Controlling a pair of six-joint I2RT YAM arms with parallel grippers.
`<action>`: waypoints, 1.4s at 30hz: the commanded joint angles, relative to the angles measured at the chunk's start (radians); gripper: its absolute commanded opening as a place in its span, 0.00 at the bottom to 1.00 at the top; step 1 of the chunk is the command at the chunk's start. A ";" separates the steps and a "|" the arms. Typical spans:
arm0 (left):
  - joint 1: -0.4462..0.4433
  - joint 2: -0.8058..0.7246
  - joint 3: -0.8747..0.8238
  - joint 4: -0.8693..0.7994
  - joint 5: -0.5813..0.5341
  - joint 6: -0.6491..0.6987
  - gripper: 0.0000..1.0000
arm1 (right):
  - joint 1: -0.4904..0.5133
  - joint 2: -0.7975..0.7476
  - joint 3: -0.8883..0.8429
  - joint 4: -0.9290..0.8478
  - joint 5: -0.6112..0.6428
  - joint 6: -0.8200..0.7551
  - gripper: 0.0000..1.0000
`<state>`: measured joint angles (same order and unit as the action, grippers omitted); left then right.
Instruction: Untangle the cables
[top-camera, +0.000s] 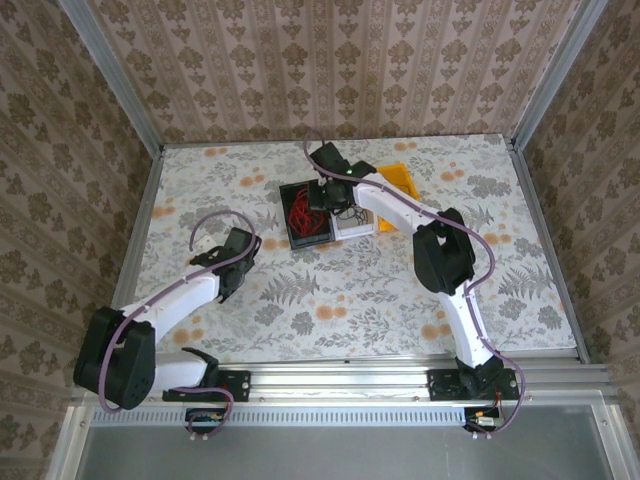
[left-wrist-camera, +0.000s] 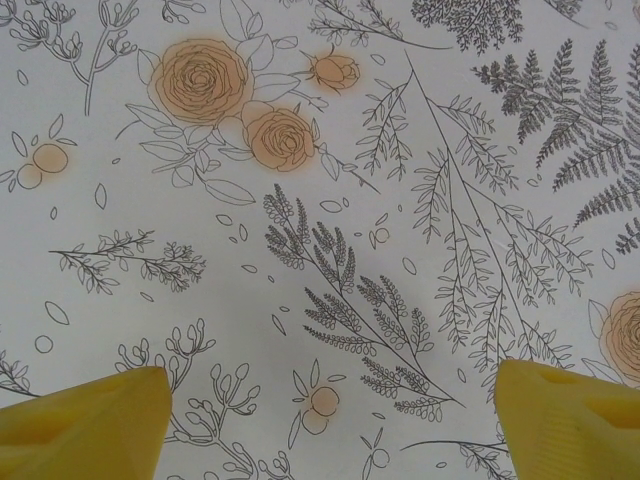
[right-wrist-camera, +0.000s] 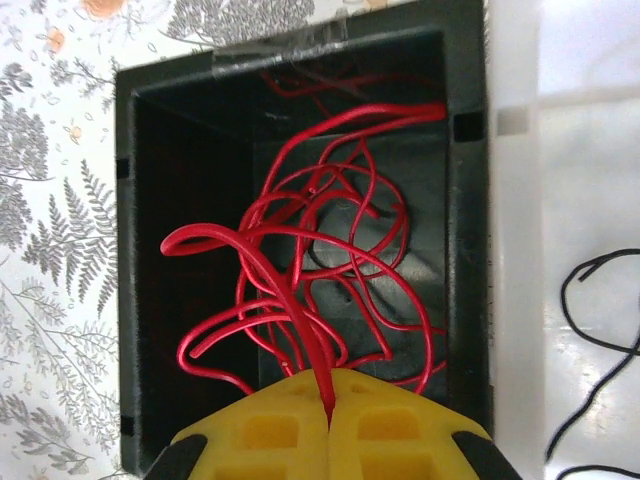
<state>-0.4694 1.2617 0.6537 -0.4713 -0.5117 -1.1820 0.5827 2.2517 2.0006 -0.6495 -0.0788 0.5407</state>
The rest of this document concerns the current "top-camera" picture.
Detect thin dark green cable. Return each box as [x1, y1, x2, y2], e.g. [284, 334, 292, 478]
[334, 206, 372, 227]

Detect thin red cable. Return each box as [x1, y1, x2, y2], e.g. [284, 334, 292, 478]
[288, 187, 326, 236]

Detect white plastic bin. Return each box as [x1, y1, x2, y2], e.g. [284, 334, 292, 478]
[327, 199, 376, 240]

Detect black plastic bin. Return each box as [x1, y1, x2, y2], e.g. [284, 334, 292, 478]
[278, 182, 335, 251]

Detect yellow plastic bin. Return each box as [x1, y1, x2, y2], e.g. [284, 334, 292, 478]
[374, 162, 424, 234]

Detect floral patterned table cover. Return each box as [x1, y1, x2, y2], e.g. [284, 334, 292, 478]
[132, 133, 579, 364]

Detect black left connector box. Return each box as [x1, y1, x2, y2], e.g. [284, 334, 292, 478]
[185, 407, 229, 435]

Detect black connector box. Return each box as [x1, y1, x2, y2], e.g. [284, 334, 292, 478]
[463, 405, 506, 434]
[185, 407, 229, 435]

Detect grey metal sheet panel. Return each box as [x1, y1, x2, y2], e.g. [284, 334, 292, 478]
[47, 404, 636, 480]

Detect black right connector box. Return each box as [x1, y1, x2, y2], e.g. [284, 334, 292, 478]
[463, 405, 506, 434]

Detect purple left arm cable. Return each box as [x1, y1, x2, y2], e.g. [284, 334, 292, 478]
[99, 210, 263, 444]

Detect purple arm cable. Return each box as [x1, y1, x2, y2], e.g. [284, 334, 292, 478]
[302, 130, 526, 442]
[99, 210, 263, 444]

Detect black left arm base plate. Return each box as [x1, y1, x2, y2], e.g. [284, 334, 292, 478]
[163, 368, 251, 404]

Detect aluminium mounting rail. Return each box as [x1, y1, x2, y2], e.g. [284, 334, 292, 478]
[69, 363, 621, 406]

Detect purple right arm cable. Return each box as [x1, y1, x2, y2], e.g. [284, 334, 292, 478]
[302, 130, 526, 442]

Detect slotted grey cable duct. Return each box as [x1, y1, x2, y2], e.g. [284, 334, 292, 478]
[89, 405, 471, 427]

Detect aluminium frame post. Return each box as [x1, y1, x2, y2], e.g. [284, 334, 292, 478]
[58, 0, 166, 151]
[509, 0, 601, 151]

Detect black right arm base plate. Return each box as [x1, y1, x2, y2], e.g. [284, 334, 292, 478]
[428, 368, 521, 403]

